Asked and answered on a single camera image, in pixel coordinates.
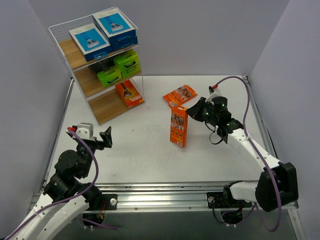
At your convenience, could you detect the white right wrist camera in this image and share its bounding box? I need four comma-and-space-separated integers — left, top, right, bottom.
205, 85, 222, 102

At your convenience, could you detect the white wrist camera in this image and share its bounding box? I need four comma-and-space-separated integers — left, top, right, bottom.
66, 122, 96, 141
205, 85, 222, 102

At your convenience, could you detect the green black Gillette Labs box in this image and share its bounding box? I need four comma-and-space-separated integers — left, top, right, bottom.
121, 64, 141, 79
113, 49, 139, 71
90, 58, 123, 88

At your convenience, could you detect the orange Gillette Fusion5 box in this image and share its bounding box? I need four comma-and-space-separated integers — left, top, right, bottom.
169, 106, 189, 148
115, 79, 144, 108

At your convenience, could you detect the white wire wooden shelf rack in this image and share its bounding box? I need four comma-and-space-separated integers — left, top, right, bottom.
48, 6, 145, 125

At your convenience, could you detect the blue white Harry's box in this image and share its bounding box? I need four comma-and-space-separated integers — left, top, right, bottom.
92, 7, 137, 45

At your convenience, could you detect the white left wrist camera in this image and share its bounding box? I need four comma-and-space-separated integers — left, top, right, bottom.
66, 122, 96, 141

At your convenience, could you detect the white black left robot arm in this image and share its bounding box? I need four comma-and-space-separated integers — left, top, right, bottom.
6, 123, 113, 240

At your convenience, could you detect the orange Gillette cartridge box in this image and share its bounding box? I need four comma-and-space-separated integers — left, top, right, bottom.
162, 85, 198, 109

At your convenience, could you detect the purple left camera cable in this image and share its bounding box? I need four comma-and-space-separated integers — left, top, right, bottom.
3, 127, 118, 240

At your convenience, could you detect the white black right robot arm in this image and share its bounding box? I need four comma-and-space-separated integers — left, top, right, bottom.
186, 96, 299, 212

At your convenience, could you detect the blue Harry's razor box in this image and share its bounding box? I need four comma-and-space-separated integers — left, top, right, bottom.
111, 36, 138, 52
68, 23, 113, 62

